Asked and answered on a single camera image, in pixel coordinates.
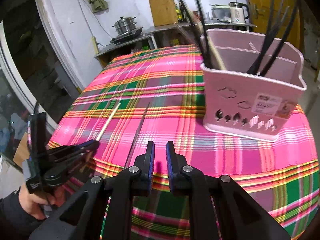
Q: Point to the pink utensil basket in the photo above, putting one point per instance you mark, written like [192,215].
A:
[245,105]

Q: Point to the light wooden chopstick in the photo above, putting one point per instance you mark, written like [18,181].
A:
[107,122]

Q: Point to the white electric kettle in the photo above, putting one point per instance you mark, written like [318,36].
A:
[239,12]

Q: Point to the low side shelf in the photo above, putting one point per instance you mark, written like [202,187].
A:
[111,51]

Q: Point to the dark metal chopstick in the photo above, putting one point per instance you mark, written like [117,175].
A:
[132,147]

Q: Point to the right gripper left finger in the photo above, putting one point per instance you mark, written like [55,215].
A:
[143,185]

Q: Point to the black induction cooker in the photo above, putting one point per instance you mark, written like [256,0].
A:
[127,36]

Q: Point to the wooden cutting board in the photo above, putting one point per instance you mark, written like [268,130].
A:
[163,12]

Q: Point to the person's left hand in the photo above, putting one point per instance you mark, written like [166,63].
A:
[31,203]

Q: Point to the stainless steel steamer pot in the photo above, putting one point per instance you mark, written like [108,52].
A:
[125,25]

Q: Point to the steel kitchen shelf table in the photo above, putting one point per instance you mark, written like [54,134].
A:
[208,24]

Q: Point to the grey plastic container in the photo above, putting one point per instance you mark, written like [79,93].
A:
[221,12]

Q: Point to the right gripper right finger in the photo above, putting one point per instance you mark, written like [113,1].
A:
[175,162]

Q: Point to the pink plaid tablecloth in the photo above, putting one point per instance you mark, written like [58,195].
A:
[282,176]

